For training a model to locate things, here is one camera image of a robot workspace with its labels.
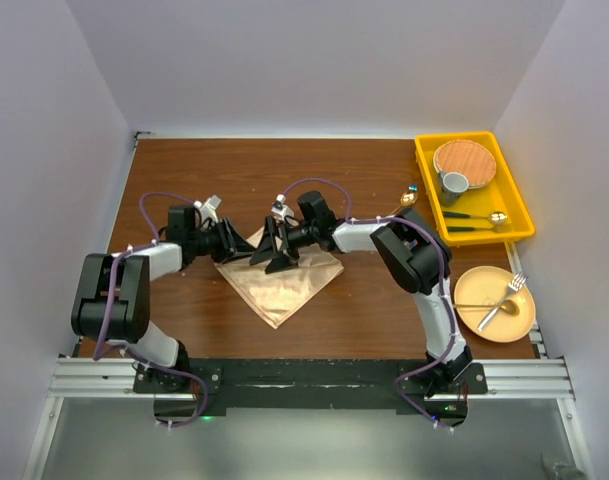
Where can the yellow plastic tray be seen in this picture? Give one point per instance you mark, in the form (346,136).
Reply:
(501,194)

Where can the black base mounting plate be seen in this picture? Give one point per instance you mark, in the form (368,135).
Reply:
(311,384)

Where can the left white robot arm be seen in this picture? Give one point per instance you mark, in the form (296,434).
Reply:
(112,305)

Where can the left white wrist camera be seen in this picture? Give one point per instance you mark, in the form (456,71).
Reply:
(209,205)

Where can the grey white cup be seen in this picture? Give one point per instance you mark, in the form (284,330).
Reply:
(452,186)

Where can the aluminium rail frame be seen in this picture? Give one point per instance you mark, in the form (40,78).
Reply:
(96,427)

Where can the gold spoon on plate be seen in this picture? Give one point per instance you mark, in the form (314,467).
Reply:
(508,306)

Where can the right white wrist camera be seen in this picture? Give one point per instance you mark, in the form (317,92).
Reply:
(280,210)

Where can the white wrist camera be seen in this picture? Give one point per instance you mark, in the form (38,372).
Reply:
(280,210)
(209,205)

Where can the gold spoon on table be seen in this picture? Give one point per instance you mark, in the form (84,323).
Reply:
(407,199)

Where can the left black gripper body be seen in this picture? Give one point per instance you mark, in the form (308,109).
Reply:
(208,242)

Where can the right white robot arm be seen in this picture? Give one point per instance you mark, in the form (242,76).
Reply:
(417,260)

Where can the beige round plate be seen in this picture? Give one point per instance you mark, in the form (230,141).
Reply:
(478,291)

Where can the gold black spoon in tray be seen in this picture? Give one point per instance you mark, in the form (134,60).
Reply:
(495,218)

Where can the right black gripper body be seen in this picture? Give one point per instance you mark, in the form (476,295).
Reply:
(300,235)

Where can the woven orange round plate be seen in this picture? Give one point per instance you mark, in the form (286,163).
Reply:
(471,159)

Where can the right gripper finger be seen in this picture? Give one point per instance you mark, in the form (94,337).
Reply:
(281,262)
(268,245)

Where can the silver fork on plate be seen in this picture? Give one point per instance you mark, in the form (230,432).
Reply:
(513,287)

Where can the black handled utensil in tray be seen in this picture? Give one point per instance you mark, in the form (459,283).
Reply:
(467,229)

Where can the peach satin napkin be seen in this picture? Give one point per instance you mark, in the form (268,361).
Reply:
(274,298)

